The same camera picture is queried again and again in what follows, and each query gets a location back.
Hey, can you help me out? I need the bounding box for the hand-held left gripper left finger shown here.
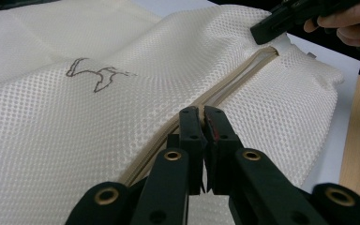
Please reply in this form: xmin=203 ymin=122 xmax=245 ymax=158
xmin=167 ymin=106 xmax=208 ymax=195

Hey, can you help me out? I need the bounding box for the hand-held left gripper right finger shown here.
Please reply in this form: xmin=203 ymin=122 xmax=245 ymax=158
xmin=203 ymin=105 xmax=245 ymax=195

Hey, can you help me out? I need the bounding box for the cream mesh laundry bag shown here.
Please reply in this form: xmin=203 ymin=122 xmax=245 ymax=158
xmin=0 ymin=0 xmax=346 ymax=225

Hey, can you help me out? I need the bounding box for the pale blue table board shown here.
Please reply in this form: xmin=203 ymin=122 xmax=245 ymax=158
xmin=130 ymin=0 xmax=360 ymax=194

